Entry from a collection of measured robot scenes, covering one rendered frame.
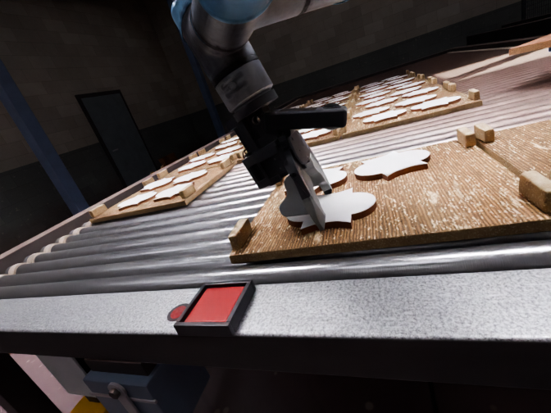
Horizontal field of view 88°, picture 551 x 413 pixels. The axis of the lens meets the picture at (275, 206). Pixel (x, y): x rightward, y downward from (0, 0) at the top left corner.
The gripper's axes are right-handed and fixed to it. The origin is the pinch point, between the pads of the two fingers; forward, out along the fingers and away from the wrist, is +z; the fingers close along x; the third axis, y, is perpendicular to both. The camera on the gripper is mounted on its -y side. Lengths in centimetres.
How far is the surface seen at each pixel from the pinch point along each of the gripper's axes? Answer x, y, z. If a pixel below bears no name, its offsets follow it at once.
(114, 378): 22.9, 34.7, 3.0
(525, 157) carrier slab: -8.5, -28.1, 8.1
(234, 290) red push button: 16.7, 11.0, -1.1
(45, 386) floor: -21, 210, 43
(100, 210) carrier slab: -27, 81, -21
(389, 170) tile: -11.1, -9.7, 2.2
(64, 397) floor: -17, 188, 49
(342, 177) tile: -12.5, -1.4, 0.0
